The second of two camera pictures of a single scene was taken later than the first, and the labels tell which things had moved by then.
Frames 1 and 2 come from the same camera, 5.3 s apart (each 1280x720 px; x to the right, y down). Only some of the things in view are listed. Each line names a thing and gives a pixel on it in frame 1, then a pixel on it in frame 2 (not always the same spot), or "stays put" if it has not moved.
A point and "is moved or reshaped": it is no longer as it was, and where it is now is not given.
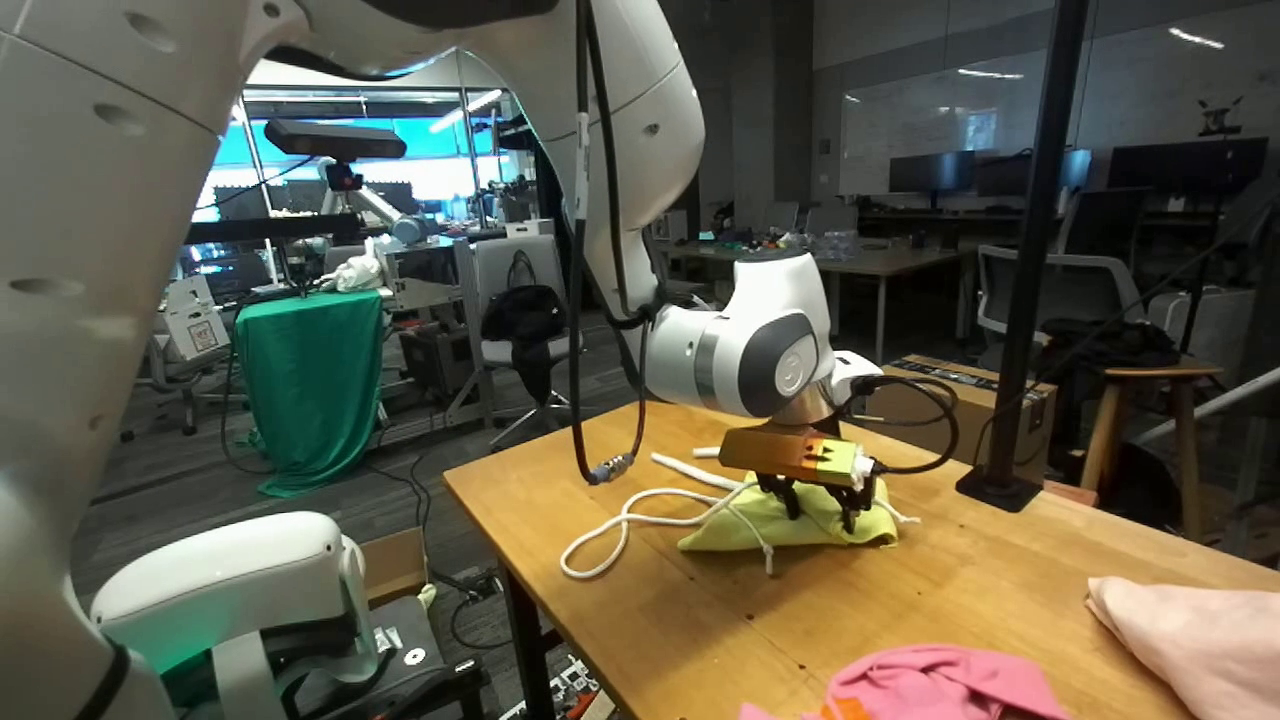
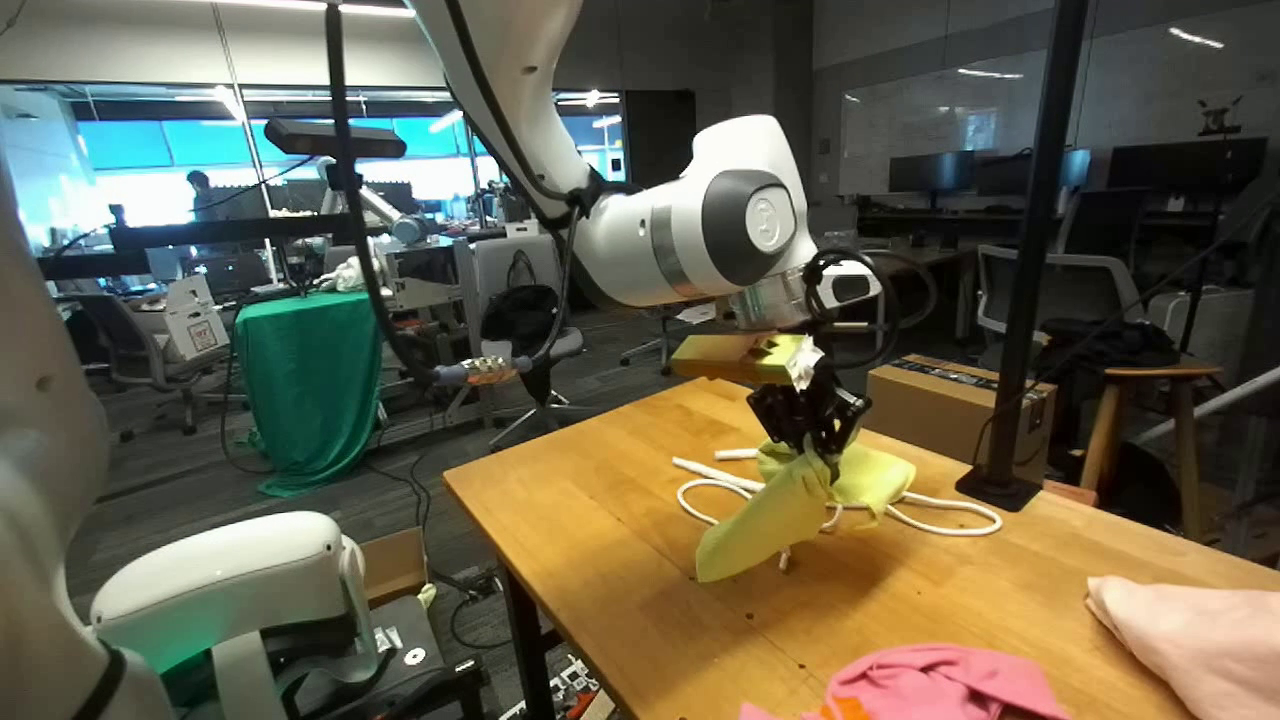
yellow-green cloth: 760,520 is moved or reshaped
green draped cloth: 315,376 stays put
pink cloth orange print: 935,687 stays put
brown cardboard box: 952,405 stays put
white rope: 679,520 to 726,478
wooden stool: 1186,425 stays put
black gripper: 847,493 to 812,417
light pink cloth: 1214,647 stays put
